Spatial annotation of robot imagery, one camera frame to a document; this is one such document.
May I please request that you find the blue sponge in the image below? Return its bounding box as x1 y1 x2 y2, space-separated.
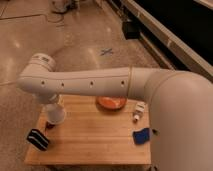
132 128 150 145

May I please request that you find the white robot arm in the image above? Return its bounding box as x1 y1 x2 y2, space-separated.
17 53 213 171

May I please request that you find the black white striped block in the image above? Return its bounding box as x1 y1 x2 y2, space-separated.
27 129 50 151

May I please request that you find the white glue tube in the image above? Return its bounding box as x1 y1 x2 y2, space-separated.
133 102 146 122

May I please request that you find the orange bowl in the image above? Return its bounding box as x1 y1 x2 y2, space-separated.
96 96 127 110

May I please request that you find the dark red eraser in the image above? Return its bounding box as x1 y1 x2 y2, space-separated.
45 122 55 130

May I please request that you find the white ceramic cup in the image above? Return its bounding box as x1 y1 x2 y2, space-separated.
45 104 66 125

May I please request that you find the wooden table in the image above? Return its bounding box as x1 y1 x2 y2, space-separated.
25 95 151 168

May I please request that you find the white robot base far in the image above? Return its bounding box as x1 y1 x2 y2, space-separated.
49 0 80 14

